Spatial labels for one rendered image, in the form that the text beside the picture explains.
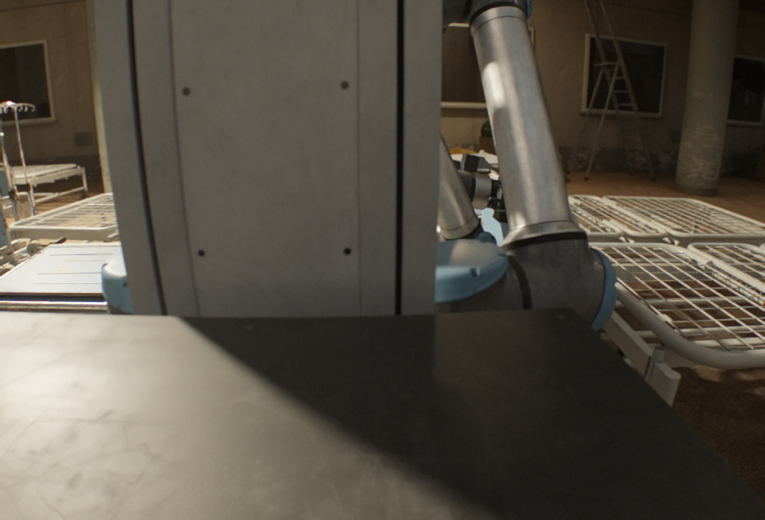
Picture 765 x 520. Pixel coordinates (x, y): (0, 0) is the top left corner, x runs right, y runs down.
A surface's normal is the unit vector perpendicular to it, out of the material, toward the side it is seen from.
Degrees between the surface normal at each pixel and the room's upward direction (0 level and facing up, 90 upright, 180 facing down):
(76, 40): 90
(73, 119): 90
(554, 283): 47
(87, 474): 0
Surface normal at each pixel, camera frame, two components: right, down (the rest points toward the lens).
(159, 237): 0.06, 0.28
